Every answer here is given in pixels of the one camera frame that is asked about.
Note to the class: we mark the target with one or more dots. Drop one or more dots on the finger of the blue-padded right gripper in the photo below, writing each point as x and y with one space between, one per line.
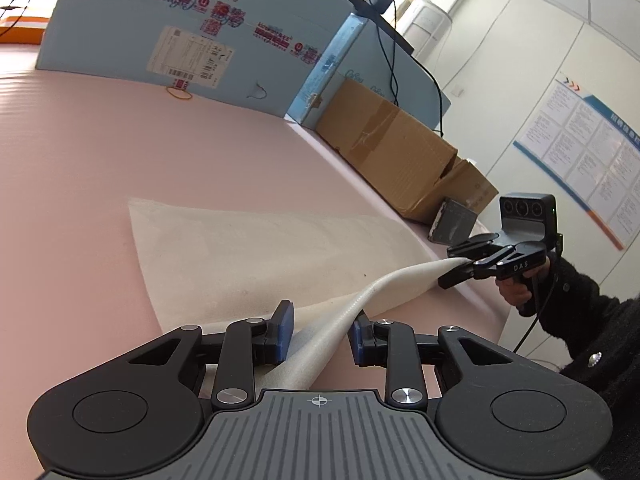
476 247
457 277

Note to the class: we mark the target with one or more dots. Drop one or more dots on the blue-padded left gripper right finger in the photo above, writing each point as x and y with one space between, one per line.
391 345

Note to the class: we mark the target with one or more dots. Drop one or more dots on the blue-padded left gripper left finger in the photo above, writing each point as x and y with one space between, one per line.
246 345

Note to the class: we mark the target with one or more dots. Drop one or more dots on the white fabric shopping bag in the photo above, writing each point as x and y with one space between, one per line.
212 267

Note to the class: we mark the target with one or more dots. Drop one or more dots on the black sleeved right forearm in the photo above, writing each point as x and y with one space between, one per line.
601 333

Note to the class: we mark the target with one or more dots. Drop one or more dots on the person's right hand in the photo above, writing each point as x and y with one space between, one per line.
516 293

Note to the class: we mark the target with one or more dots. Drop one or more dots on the small grey block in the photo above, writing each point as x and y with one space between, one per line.
453 223

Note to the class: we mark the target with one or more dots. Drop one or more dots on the brown cardboard box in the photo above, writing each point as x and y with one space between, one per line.
412 168

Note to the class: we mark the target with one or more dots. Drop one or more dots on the white air conditioner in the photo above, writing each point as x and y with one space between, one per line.
423 25

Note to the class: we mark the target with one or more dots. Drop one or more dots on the orange rubber band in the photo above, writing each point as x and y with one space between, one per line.
179 93

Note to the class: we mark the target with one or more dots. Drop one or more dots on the light blue cardboard box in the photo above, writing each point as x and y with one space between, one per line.
281 57

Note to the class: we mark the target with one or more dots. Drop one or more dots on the orange flat box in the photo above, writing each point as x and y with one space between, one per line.
25 30

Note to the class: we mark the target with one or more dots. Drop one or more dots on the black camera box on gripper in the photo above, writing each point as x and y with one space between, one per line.
529 214

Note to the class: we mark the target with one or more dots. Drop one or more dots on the wall information poster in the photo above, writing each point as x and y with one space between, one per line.
590 152

